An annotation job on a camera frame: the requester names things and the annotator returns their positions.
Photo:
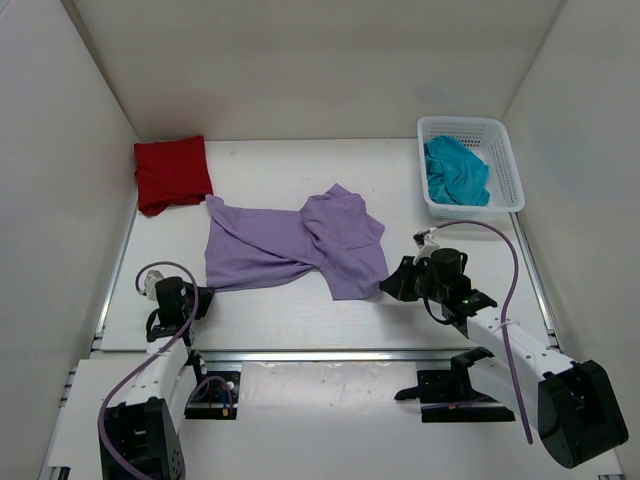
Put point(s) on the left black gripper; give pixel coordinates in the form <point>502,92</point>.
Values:
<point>205,295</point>

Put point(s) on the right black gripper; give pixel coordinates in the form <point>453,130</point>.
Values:
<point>399,284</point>

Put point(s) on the lilac t shirt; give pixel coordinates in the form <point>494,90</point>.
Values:
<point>332,233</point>

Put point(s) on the red t shirt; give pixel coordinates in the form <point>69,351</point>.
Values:
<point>171,173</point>

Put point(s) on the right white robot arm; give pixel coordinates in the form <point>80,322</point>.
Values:
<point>571,405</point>

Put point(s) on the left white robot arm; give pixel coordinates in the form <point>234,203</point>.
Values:
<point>139,435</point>

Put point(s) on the teal cloth in basket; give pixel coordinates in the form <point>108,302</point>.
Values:
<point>455,175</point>

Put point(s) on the white plastic basket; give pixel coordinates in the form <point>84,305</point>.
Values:
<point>489,141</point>

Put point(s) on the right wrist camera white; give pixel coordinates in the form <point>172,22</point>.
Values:
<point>426,244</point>

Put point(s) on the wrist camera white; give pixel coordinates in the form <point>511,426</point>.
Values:
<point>148,290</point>
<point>426,244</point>

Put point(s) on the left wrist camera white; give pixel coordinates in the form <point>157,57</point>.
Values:
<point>148,290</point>

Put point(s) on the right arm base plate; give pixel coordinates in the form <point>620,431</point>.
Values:
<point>443,400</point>

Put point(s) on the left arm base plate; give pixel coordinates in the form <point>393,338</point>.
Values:
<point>217,393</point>

